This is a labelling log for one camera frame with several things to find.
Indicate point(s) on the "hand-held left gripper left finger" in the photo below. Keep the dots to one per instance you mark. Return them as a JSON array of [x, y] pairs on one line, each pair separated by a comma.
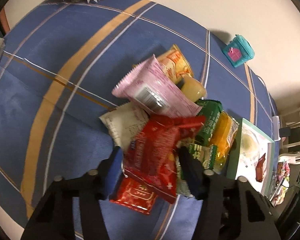
[[113, 172]]

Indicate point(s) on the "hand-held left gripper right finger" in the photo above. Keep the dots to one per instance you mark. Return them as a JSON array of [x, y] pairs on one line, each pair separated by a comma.
[[190, 177]]

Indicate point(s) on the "small green and white packet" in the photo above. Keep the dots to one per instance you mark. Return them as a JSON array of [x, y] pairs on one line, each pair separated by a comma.
[[202, 155]]

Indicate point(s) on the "red packet with gold label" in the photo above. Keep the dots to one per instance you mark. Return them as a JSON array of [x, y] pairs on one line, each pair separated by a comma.
[[135, 195]]

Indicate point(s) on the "red snack packet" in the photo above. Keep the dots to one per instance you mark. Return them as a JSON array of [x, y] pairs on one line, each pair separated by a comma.
[[155, 155]]

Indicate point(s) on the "cream snack packet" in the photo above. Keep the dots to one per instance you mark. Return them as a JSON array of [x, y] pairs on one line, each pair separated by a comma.
[[125, 127]]

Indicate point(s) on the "pale green cardboard box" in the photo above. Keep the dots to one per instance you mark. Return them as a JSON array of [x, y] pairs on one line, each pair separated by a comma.
[[233, 157]]

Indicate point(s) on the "orange snack packet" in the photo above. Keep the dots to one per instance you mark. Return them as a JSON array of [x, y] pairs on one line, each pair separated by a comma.
[[223, 137]]

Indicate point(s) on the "green snack packet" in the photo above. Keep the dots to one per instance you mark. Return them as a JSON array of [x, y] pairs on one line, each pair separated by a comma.
[[210, 120]]

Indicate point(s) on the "clear jelly cup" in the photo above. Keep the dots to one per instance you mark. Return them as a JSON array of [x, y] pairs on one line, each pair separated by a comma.
[[248, 142]]

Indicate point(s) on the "small red-brown snack packet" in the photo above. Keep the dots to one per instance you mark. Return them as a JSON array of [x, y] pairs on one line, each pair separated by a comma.
[[261, 170]]

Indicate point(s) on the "yellow jelly cup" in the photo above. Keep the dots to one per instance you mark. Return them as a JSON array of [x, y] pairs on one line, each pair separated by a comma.
[[193, 90]]

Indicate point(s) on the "pink snack packet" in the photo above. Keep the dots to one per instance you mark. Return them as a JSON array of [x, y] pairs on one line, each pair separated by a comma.
[[150, 85]]

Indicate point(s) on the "yellow snack packet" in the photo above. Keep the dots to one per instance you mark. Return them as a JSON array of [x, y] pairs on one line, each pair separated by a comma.
[[176, 63]]

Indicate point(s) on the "silver foil snack packet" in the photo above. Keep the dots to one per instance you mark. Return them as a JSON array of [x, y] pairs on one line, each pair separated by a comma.
[[183, 191]]

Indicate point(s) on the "pile of colourful clutter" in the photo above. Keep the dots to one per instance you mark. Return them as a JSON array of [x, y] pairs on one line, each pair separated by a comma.
[[283, 177]]

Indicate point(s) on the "white power strip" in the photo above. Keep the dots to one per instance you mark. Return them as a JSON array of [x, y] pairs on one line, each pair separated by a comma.
[[276, 127]]

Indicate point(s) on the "black power adapter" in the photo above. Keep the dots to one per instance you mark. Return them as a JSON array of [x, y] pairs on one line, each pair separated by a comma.
[[286, 132]]

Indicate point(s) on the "white shelf unit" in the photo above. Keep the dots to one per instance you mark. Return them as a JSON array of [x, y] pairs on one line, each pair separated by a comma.
[[293, 113]]

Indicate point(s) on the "teal tin box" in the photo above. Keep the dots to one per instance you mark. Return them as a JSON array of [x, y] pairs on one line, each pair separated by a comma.
[[238, 51]]

